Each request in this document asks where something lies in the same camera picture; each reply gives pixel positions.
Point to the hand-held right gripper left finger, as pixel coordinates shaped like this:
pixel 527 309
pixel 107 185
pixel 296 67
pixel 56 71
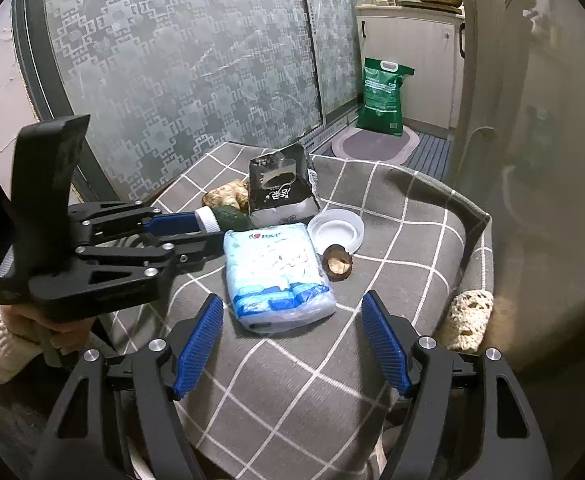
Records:
pixel 197 347

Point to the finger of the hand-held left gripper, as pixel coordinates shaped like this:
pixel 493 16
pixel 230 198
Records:
pixel 122 260
pixel 172 223

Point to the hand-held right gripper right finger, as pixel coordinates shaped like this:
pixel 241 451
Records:
pixel 387 347

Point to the green bottle with white cap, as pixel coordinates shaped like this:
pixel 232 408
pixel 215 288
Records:
pixel 232 217

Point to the ginger root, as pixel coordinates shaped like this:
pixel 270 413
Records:
pixel 227 192

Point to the blue and white tissue pack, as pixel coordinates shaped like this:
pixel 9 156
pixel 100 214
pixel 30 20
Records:
pixel 272 275

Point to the black snack bag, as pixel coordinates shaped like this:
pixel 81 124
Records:
pixel 277 185

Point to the person's left hand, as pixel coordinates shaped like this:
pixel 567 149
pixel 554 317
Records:
pixel 47 330

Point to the white porous sponge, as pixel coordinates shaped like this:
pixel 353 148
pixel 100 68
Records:
pixel 469 320

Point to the grey checked tablecloth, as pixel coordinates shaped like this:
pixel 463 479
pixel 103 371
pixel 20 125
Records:
pixel 297 385

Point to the white plastic lid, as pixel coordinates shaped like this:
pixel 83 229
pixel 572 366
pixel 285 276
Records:
pixel 335 230

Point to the large frosted glass door panel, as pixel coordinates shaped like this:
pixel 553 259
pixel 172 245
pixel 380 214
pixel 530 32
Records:
pixel 172 60

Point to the striped grey floor mat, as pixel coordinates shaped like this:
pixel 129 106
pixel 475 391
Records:
pixel 430 152

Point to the oval purple floor mat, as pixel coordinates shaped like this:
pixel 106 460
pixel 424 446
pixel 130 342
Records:
pixel 375 145

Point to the narrow frosted glass door panel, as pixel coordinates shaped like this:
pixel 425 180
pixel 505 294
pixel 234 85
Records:
pixel 335 50

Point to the green rice bag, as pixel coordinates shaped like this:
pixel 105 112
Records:
pixel 382 95

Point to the grey refrigerator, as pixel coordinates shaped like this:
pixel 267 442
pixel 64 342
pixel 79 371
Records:
pixel 522 110

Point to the white kitchen cabinet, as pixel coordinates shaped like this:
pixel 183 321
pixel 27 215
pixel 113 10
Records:
pixel 422 45

